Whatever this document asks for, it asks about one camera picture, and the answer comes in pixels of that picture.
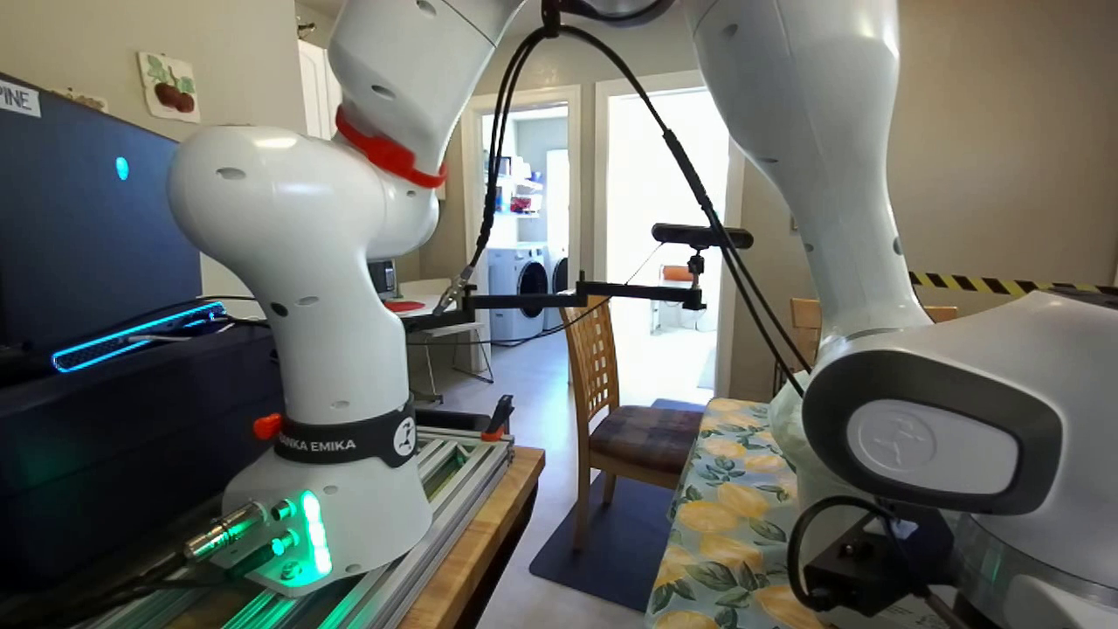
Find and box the black orange clamp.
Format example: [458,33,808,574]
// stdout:
[480,394,516,443]

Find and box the microwave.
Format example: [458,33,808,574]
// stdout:
[367,259,401,301]

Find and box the camera on mount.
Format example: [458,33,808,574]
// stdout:
[404,222,755,335]

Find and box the black cable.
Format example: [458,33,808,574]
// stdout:
[0,546,230,628]

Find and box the laundry shelf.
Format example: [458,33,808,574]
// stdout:
[484,155,545,218]

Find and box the black control box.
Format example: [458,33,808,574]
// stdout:
[0,321,286,604]

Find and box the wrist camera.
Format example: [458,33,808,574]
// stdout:
[801,507,956,610]

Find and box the wooden chair with cushion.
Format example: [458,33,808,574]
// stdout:
[559,294,707,552]

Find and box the blue floor rug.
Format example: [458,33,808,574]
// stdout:
[528,397,708,613]

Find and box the cherry wall picture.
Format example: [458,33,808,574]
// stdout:
[136,51,202,124]

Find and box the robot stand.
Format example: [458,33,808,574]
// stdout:
[0,418,547,629]

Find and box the row of washing machines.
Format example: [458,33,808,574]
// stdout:
[486,244,569,345]

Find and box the white table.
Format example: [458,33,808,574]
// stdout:
[384,277,493,404]

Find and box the white plastic bag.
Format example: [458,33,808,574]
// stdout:
[767,377,818,477]

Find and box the yellow black caution tape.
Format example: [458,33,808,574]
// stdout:
[908,271,1118,298]

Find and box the lemon print tablecloth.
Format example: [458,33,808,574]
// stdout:
[645,397,883,629]

